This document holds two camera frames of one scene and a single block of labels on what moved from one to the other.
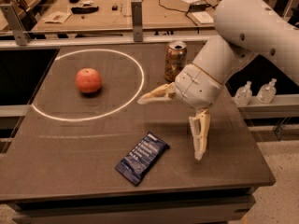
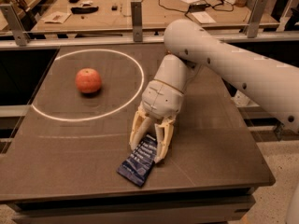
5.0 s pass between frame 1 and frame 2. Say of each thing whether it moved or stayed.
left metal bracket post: stayed
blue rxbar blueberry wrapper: stayed
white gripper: moved
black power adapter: stayed
